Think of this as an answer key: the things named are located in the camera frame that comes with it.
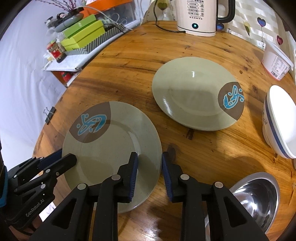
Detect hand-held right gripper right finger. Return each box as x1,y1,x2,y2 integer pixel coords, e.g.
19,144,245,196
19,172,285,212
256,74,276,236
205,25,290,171
162,152,270,241

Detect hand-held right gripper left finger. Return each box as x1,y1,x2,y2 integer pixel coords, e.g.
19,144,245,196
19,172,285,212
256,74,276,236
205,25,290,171
30,152,139,241

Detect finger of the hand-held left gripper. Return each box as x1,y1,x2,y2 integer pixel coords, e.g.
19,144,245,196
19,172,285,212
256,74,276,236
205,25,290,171
8,148,63,186
14,153,78,195

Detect green plate with brown patch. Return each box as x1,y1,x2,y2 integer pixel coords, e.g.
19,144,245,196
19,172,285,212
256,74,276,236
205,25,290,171
152,57,245,131
62,101,163,214

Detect stainless steel bowl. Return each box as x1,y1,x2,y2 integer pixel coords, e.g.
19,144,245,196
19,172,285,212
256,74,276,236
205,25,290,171
229,172,281,235

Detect white bowl with blue stripe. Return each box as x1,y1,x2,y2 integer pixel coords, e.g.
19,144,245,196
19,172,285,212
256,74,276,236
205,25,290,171
262,85,296,159

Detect black binder clip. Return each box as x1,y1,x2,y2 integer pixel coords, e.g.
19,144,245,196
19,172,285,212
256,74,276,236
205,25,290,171
43,107,56,125

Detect white flat box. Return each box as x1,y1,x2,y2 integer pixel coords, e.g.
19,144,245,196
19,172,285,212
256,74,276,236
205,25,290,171
43,54,93,71

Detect small red patterned box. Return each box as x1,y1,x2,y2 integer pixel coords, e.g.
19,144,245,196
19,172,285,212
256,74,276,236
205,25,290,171
47,42,66,63

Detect grey striped tray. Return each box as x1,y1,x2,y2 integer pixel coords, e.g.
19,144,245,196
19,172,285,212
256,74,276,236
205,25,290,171
65,23,125,56

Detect green box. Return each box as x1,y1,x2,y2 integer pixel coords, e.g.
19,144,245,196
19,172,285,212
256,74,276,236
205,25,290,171
60,20,105,52
61,14,97,39

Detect grey oval object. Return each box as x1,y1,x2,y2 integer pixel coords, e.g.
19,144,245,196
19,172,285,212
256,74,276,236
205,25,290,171
54,13,85,33

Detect purple dried flower branches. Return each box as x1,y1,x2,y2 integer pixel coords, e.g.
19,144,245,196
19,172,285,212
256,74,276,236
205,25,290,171
46,0,84,12

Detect clear plastic box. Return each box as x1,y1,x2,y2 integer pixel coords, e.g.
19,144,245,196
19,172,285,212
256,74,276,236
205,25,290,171
92,2,141,30

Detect orange box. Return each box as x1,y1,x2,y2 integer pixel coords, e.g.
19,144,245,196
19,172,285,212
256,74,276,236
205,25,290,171
84,0,132,12

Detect white plastic tub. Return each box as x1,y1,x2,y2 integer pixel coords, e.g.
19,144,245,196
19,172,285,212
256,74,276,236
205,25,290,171
261,44,294,81

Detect cream electric kettle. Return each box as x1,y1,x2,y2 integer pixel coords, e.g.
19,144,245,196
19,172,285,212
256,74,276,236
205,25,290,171
173,0,236,37

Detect striped curtain with hearts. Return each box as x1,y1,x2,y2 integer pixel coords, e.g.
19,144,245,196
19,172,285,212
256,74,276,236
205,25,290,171
141,0,296,70

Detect black kettle cable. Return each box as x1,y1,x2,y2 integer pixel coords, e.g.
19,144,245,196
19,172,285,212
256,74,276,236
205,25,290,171
154,0,187,33

